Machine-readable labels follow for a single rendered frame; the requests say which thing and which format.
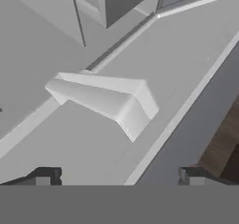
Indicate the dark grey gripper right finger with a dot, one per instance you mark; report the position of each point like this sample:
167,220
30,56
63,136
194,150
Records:
194,173

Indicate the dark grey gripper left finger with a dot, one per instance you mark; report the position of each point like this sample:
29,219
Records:
46,174

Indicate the grey fridge body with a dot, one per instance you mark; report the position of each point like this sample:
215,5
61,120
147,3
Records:
193,131

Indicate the grey fridge door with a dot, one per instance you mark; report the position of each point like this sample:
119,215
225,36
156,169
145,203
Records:
174,62
31,47

